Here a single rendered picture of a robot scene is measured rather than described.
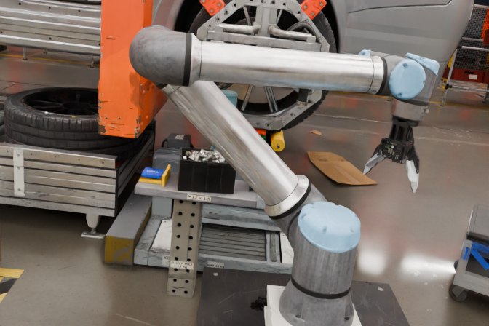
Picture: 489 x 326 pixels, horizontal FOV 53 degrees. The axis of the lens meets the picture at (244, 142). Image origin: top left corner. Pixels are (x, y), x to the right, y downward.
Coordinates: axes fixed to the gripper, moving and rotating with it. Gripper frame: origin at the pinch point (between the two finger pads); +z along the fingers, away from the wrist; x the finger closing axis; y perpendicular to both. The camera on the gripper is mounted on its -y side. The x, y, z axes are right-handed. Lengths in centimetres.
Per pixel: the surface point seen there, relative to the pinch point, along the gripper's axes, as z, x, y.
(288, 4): -44, -67, -39
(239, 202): 25, -47, 1
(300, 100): -11, -47, -27
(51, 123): 25, -146, 7
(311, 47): -30, -48, -29
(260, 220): 53, -63, -48
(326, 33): -35, -56, -56
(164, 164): 33, -101, -19
